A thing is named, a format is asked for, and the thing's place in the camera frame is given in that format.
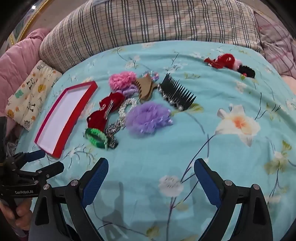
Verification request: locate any small lilac scrunchie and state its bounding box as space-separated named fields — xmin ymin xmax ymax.
xmin=122 ymin=84 xmax=139 ymax=97

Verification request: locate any tan claw hair clip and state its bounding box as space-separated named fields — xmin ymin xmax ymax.
xmin=135 ymin=74 xmax=159 ymax=101

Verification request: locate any white pearl bracelet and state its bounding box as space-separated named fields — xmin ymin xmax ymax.
xmin=118 ymin=97 xmax=137 ymax=127

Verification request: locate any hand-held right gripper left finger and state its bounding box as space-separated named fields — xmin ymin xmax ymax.
xmin=28 ymin=158 xmax=109 ymax=241

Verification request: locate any red shallow box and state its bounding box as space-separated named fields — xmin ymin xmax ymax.
xmin=34 ymin=81 xmax=98 ymax=159

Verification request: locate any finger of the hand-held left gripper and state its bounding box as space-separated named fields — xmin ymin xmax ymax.
xmin=18 ymin=161 xmax=65 ymax=185
xmin=11 ymin=149 xmax=46 ymax=166

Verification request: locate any pale pink bed sheet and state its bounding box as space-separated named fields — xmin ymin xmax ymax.
xmin=280 ymin=75 xmax=296 ymax=95

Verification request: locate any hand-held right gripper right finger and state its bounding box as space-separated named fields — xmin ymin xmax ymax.
xmin=194 ymin=158 xmax=273 ymax=241

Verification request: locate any pink quilted blanket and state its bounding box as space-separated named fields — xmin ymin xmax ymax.
xmin=0 ymin=28 xmax=52 ymax=116

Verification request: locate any gold picture frame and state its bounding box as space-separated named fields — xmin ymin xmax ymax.
xmin=9 ymin=0 xmax=53 ymax=44

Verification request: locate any purple bead scrunchie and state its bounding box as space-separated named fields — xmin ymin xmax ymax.
xmin=125 ymin=102 xmax=173 ymax=137

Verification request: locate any red and black plush clip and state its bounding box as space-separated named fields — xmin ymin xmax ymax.
xmin=204 ymin=53 xmax=256 ymax=79

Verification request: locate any person's left hand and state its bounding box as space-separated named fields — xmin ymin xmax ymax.
xmin=0 ymin=199 xmax=33 ymax=237

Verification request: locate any pink plaid quilt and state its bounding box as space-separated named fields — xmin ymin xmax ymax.
xmin=253 ymin=10 xmax=296 ymax=78

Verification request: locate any green braided bracelet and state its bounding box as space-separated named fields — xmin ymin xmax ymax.
xmin=84 ymin=127 xmax=109 ymax=151

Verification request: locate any teal floral bed sheet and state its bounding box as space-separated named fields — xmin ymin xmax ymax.
xmin=17 ymin=40 xmax=296 ymax=241

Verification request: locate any cream animal print pillow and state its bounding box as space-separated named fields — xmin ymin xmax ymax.
xmin=5 ymin=60 xmax=63 ymax=131

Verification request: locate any silver chain bracelet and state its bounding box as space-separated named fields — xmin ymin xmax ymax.
xmin=105 ymin=122 xmax=119 ymax=149

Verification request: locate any pink flower scrunchie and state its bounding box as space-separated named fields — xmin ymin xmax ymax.
xmin=109 ymin=71 xmax=137 ymax=91

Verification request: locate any red bow hair clip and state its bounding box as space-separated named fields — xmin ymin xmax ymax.
xmin=87 ymin=92 xmax=125 ymax=129

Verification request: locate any plaid pillow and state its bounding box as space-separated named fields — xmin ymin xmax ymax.
xmin=39 ymin=0 xmax=264 ymax=73

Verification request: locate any black comb with pearls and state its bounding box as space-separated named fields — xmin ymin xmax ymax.
xmin=158 ymin=74 xmax=196 ymax=111

